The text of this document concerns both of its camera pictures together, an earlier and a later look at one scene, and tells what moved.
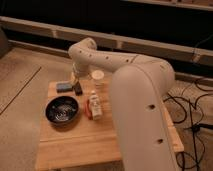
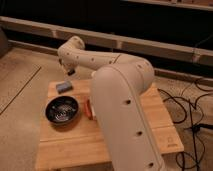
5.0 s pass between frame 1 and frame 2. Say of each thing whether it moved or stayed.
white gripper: moved
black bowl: stayed
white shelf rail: stayed
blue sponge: stayed
